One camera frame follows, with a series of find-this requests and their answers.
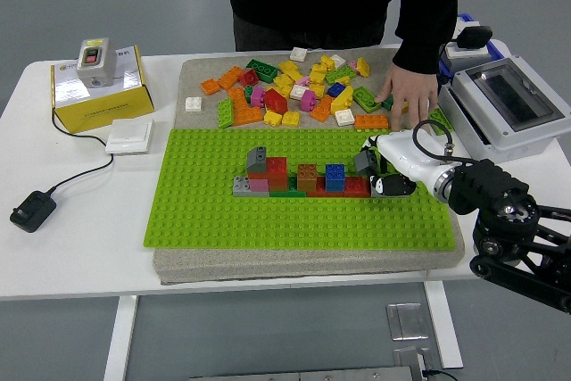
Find grey eight-stud brick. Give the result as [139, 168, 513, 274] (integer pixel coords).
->
[369, 174, 411, 199]

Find grey enclosure with clear lid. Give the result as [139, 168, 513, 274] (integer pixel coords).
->
[439, 55, 571, 163]

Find orange-red brick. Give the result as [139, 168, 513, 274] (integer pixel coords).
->
[247, 171, 289, 193]

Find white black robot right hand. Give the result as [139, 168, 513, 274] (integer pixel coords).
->
[360, 129, 454, 198]

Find black power adapter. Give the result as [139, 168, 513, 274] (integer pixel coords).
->
[457, 25, 494, 50]

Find grey long brick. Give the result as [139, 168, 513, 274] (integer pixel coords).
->
[232, 176, 271, 198]

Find orange long brick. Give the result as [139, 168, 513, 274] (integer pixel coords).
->
[353, 112, 390, 129]
[217, 65, 245, 90]
[310, 94, 335, 122]

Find dark green flat brick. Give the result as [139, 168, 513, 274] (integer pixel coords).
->
[269, 175, 308, 198]

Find white table leg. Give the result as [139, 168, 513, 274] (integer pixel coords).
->
[103, 294, 140, 381]
[422, 281, 465, 369]

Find metal floor plate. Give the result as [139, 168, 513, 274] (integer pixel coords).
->
[385, 302, 429, 341]
[392, 346, 433, 381]

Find grey switch box red button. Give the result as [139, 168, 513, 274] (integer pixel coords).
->
[75, 37, 116, 89]

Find dark green long brick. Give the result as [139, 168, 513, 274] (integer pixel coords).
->
[245, 58, 278, 84]

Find person's left hand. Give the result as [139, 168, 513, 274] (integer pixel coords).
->
[376, 62, 441, 132]

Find green studded baseplate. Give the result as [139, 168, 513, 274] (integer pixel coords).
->
[142, 128, 456, 252]

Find blue plastic bin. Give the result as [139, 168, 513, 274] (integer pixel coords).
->
[436, 12, 504, 77]

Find white socket block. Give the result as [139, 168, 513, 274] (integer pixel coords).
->
[445, 19, 490, 60]

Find black power plug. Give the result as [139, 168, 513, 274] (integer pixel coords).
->
[9, 190, 58, 234]

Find white wall switch plate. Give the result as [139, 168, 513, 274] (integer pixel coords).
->
[104, 119, 155, 155]

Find yellow sloped brick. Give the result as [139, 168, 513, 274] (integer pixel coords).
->
[330, 85, 354, 116]

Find black plug cord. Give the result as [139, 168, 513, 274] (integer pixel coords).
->
[47, 107, 115, 197]

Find large orange brick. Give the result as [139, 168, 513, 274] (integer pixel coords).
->
[227, 86, 265, 127]

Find lime long brick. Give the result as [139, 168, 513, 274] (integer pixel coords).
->
[324, 65, 357, 86]

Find brown square brick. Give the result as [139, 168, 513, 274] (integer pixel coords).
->
[296, 162, 319, 193]

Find grey-brown foam mat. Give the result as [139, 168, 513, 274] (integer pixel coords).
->
[153, 46, 465, 286]

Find yellow white cardboard box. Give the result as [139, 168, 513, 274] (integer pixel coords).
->
[50, 45, 156, 134]

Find red long brick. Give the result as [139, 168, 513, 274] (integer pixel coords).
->
[306, 175, 372, 198]

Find grey sloped brick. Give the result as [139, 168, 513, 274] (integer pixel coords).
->
[353, 148, 378, 175]
[246, 146, 269, 174]

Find red sloped brick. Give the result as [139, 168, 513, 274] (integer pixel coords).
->
[263, 87, 289, 113]

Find black floor cable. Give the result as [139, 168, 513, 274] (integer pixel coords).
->
[421, 368, 465, 381]

